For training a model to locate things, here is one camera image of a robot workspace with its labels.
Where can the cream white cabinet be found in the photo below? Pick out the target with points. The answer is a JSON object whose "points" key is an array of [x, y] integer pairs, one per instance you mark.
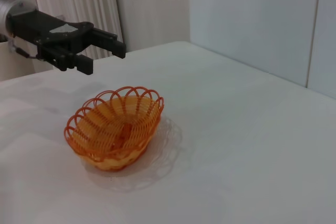
{"points": [[13, 64]]}

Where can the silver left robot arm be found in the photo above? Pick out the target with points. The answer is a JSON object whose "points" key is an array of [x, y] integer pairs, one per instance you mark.
{"points": [[11, 9]]}

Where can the orange woven plastic basket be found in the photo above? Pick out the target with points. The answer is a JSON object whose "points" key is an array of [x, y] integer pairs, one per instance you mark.
{"points": [[113, 129]]}

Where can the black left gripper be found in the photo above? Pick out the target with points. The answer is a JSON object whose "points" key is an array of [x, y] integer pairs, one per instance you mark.
{"points": [[34, 26]]}

